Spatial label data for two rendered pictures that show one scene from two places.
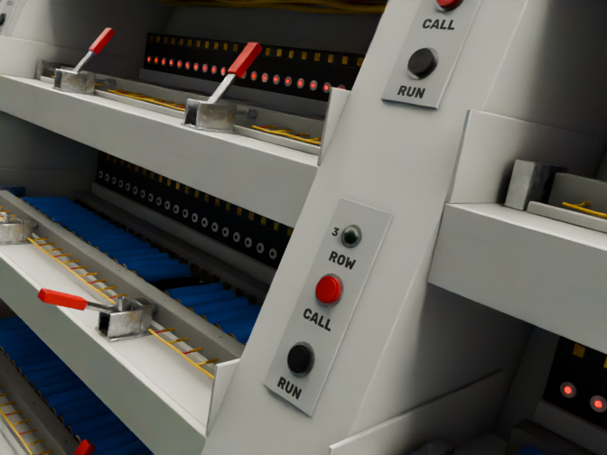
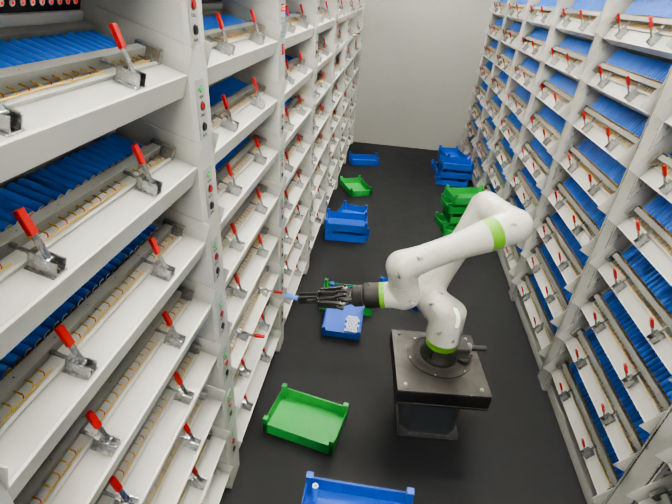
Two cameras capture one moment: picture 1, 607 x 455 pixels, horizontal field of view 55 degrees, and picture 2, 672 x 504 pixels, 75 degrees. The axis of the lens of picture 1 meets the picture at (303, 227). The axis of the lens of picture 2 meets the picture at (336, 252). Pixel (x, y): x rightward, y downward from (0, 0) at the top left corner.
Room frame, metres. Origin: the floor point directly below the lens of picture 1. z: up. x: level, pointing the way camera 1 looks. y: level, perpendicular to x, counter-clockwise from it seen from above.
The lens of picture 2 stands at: (1.12, 1.42, 1.56)
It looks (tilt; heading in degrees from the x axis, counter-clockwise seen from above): 31 degrees down; 234
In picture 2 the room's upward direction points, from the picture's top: 4 degrees clockwise
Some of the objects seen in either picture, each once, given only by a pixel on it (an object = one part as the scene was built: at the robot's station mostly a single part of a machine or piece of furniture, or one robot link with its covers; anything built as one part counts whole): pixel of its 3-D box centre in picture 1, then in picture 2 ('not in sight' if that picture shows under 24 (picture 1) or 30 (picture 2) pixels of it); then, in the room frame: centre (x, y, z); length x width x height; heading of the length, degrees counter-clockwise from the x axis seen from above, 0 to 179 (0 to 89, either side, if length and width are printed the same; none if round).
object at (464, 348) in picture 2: not in sight; (453, 349); (-0.04, 0.68, 0.38); 0.26 x 0.15 x 0.06; 146
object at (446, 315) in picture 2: not in sight; (444, 321); (0.00, 0.63, 0.50); 0.16 x 0.13 x 0.19; 74
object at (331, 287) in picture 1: (331, 291); not in sight; (0.34, -0.03, 0.58); 0.02 x 0.01 x 0.02; 48
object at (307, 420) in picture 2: not in sight; (306, 417); (0.47, 0.43, 0.04); 0.30 x 0.20 x 0.08; 127
